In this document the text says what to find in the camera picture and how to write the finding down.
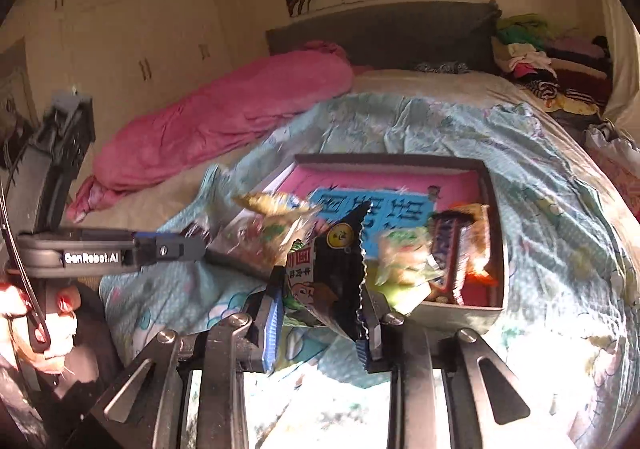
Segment black green snack packet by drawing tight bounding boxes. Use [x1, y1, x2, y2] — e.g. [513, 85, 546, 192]
[285, 201, 370, 342]

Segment clear packet brown snacks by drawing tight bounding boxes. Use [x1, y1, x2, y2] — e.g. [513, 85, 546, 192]
[208, 213, 306, 273]

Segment left hand red nails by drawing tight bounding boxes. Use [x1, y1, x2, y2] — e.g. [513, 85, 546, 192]
[0, 280, 84, 375]

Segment beige bed sheet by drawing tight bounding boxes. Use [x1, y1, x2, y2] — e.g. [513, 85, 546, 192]
[74, 68, 640, 280]

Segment grey cardboard tray box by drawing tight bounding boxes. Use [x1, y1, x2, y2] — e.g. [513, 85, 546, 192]
[207, 152, 509, 335]

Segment green yellow cake packet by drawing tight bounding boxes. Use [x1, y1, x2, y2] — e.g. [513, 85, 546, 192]
[374, 227, 437, 315]

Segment yellow chips snack bag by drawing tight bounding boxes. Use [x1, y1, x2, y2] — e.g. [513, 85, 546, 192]
[231, 192, 321, 228]

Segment pink quilt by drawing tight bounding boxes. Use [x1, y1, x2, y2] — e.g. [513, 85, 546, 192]
[66, 50, 354, 223]

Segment dark Snickers bar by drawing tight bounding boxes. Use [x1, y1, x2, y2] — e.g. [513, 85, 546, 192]
[426, 210, 475, 306]

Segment orange biscuit packet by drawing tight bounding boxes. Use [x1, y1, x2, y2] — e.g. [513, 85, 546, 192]
[451, 203, 498, 287]

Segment cream wardrobe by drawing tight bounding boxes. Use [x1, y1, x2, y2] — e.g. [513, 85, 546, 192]
[1, 0, 231, 178]

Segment Hello Kitty green blanket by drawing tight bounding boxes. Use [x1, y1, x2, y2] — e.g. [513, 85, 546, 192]
[98, 92, 637, 449]

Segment dark grey headboard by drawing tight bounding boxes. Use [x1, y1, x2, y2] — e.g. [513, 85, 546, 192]
[266, 0, 502, 73]

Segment pile of folded clothes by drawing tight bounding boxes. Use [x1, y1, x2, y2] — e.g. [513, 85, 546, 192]
[491, 14, 613, 117]

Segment beige curtain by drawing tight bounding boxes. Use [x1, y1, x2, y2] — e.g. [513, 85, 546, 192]
[601, 0, 640, 143]

